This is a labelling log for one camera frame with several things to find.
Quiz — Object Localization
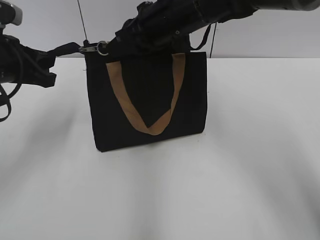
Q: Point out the black canvas tote bag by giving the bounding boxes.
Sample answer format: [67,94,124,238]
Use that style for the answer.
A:
[85,46,208,152]

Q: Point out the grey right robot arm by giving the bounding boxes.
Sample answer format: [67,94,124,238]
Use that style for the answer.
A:
[106,0,320,57]

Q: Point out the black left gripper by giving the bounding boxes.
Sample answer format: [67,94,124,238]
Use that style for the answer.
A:
[0,35,81,88]

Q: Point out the tan front bag handle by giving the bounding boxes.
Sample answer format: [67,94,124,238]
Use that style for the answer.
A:
[106,53,187,136]

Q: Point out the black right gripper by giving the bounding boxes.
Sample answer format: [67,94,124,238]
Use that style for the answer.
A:
[107,0,212,54]

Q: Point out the silver zipper pull ring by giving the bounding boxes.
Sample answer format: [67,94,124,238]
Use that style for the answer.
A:
[78,39,111,56]

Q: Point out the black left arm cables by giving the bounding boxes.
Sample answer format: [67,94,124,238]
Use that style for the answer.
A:
[0,37,26,123]

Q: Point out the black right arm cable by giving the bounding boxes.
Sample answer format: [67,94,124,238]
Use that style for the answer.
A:
[188,23,218,60]

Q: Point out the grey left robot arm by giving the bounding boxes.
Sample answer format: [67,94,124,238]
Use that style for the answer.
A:
[0,0,81,88]

